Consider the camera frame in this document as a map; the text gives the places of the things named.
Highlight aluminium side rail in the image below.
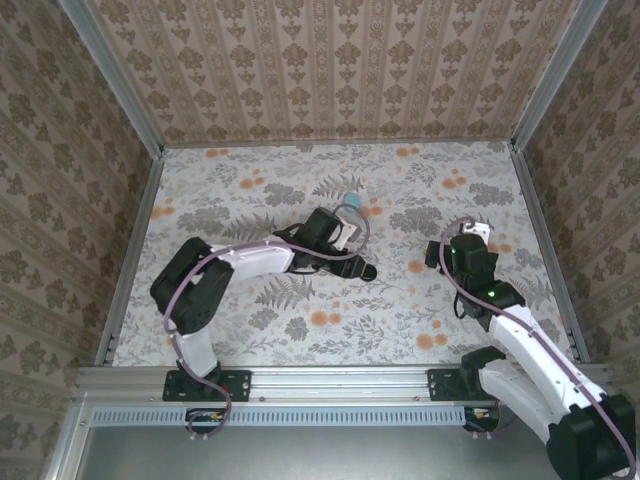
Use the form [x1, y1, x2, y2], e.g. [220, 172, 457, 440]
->
[94, 155, 166, 369]
[509, 147, 592, 365]

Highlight black connector box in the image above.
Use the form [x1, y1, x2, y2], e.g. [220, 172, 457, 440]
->
[463, 405, 502, 432]
[185, 407, 227, 435]

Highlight aluminium front rail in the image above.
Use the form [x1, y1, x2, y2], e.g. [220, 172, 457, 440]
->
[74, 364, 616, 405]

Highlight grey metal sheet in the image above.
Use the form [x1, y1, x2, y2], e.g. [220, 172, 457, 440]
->
[74, 403, 619, 480]

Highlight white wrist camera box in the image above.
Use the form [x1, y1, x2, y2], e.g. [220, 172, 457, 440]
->
[332, 216, 362, 252]
[459, 219, 493, 246]

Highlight floral patterned tablecloth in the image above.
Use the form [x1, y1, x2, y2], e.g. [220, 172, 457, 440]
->
[112, 141, 576, 366]

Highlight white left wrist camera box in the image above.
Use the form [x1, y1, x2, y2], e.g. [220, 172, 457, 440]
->
[332, 216, 362, 252]

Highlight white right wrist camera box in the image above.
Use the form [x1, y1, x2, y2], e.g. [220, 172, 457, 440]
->
[459, 219, 493, 246]

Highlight white slotted cable duct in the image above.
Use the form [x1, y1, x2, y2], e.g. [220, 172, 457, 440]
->
[92, 405, 469, 427]

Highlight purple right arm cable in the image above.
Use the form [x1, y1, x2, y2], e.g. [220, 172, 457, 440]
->
[438, 216, 636, 480]

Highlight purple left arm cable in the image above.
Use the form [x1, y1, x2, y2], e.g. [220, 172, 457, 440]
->
[163, 202, 372, 439]

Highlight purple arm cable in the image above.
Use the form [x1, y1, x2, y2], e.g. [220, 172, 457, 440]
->
[163, 202, 372, 439]
[438, 216, 636, 480]

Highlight aluminium frame corner post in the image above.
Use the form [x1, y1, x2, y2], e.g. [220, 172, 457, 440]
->
[509, 0, 611, 154]
[55, 0, 166, 159]

